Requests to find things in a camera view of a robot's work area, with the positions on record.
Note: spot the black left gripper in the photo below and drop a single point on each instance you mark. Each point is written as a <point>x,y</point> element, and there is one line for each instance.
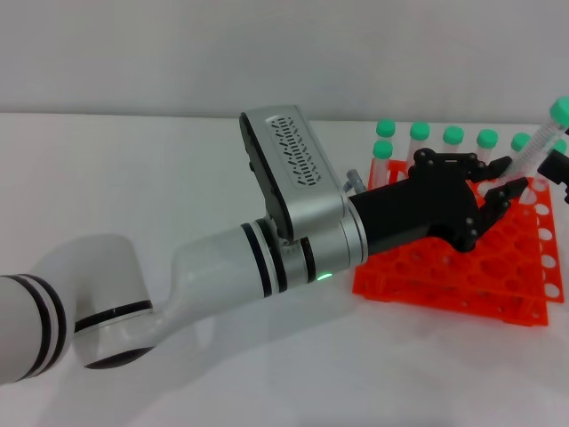
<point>422,200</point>

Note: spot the clear test tube green cap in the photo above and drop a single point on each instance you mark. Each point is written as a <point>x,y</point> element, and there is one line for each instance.
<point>540,138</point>
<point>385,128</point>
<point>419,130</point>
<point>561,146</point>
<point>382,149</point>
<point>520,141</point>
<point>487,139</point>
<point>453,134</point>

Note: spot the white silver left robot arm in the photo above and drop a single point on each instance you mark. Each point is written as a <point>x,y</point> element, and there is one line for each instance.
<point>213,267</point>

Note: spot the orange plastic test tube rack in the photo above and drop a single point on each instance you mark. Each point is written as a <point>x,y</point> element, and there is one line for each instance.
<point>502,271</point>

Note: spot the silver black wrist camera box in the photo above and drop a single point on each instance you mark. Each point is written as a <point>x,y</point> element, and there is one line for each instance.
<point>302,169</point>

